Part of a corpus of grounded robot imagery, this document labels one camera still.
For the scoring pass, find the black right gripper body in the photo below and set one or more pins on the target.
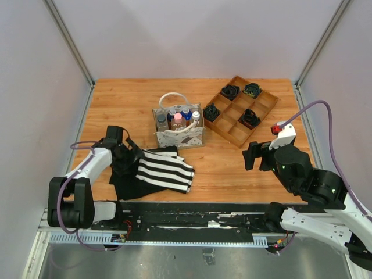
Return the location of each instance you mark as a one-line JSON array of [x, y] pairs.
[[272, 165]]

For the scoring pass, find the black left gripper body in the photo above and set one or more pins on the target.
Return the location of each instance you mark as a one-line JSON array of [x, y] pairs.
[[128, 157]]

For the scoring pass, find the black white striped cloth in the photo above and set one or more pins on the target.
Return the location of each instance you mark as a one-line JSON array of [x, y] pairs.
[[159, 170]]

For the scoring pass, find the clear bottle white cap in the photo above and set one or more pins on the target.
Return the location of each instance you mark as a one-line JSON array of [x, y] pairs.
[[196, 119]]

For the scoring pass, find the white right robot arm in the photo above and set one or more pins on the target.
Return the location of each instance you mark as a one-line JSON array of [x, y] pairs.
[[322, 189]]

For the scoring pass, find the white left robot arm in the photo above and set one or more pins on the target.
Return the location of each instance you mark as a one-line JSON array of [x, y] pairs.
[[70, 202]]

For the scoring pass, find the printed canvas tote bag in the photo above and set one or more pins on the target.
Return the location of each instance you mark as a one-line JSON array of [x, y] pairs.
[[190, 137]]

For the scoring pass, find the black orange rolled tie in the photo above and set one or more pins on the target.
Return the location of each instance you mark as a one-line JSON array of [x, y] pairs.
[[249, 119]]

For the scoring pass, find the wooden divided tray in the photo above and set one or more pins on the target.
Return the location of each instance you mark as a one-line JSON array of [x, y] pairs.
[[227, 124]]

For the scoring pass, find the clear bottle dark cap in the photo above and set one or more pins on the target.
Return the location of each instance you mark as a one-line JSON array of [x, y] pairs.
[[162, 123]]

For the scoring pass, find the dark green rolled tie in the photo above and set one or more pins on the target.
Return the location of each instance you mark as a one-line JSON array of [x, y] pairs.
[[211, 112]]

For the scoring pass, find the green yellow rolled tie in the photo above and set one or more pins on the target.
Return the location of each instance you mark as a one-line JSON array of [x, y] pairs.
[[252, 90]]

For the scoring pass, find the dark blue pump bottle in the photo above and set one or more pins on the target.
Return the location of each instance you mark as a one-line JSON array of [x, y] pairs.
[[171, 114]]

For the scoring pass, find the clear bottle pink cap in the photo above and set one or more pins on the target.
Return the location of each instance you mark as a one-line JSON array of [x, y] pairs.
[[178, 123]]

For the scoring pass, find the bright blue pump bottle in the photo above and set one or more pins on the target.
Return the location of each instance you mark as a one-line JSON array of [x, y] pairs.
[[186, 113]]

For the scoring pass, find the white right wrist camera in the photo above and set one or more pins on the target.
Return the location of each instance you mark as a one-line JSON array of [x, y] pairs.
[[284, 135]]

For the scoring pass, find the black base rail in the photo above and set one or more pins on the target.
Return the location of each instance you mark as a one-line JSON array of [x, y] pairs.
[[192, 222]]

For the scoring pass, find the left aluminium frame post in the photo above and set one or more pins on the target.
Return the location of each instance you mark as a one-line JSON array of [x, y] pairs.
[[65, 33]]

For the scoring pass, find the aluminium frame post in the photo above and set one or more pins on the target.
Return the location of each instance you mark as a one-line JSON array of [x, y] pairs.
[[65, 33], [324, 39]]

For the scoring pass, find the right aluminium frame post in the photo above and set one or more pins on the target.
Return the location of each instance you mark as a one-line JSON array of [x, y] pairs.
[[324, 39]]

